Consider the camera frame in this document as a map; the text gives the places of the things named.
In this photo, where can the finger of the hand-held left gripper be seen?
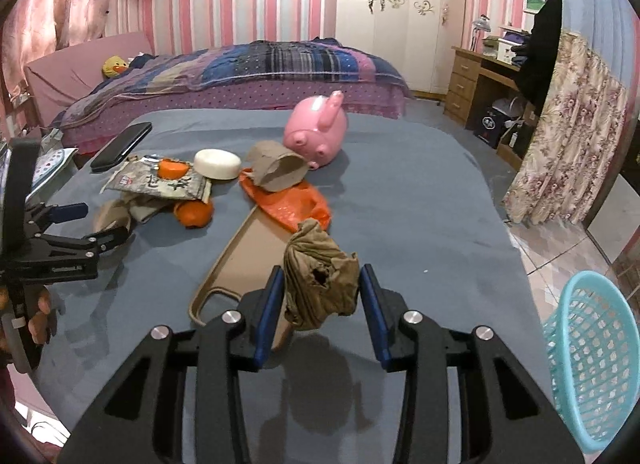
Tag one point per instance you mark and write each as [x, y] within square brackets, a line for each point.
[100, 239]
[70, 211]

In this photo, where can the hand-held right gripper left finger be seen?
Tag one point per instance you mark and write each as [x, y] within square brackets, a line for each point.
[267, 316]

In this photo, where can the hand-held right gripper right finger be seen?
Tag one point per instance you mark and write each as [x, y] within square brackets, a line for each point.
[376, 316]

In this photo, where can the brown sock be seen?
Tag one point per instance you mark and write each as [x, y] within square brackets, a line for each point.
[320, 279]

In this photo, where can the printed snack packet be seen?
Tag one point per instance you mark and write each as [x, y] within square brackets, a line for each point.
[145, 184]

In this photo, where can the tangerine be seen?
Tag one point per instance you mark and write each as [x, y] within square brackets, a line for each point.
[194, 214]

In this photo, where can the orange plush carrot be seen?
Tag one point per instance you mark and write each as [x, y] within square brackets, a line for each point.
[290, 206]

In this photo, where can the cardboard toilet roll tube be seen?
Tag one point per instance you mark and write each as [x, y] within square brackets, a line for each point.
[277, 169]

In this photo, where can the light blue plastic basket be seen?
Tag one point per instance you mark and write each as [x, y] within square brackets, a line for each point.
[590, 359]

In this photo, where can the person's left hand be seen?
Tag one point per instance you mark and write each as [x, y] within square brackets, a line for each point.
[41, 319]

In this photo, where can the patterned cloth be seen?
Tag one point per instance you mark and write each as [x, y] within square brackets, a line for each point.
[50, 169]

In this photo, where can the tan plastic tray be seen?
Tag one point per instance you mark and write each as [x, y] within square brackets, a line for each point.
[235, 264]

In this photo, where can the black smartphone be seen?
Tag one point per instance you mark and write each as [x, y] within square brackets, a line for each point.
[120, 146]

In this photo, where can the orange peel piece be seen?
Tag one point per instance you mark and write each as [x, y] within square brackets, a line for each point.
[172, 169]

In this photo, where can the pink headboard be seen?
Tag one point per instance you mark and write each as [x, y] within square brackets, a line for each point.
[65, 79]

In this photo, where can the white egg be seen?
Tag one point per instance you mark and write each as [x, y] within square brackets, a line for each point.
[217, 164]

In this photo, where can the yellow duck plush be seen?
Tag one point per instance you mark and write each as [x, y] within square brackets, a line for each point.
[116, 67]

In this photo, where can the pink piggy bank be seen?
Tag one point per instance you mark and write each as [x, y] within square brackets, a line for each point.
[315, 131]

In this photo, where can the bed with purple dotted cover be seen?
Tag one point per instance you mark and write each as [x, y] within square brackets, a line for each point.
[250, 96]

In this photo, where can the pink window curtain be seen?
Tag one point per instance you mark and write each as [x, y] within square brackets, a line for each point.
[55, 4]

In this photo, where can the black box with white label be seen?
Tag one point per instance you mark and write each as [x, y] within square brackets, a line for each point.
[489, 126]

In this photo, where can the white plastic bag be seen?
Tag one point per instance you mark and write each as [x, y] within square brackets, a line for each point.
[510, 109]

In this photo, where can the plaid quilt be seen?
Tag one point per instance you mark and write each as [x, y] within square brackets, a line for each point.
[280, 61]

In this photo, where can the wooden desk with drawers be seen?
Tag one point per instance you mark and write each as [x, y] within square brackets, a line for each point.
[465, 79]

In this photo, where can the floral curtain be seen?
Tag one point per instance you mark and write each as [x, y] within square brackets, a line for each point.
[570, 134]

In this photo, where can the cream wardrobe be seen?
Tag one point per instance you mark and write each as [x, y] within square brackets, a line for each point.
[400, 34]

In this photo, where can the desk lamp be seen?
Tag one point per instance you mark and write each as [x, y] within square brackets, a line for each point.
[482, 26]

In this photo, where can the black hanging garment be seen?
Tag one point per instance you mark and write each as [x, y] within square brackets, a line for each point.
[542, 54]

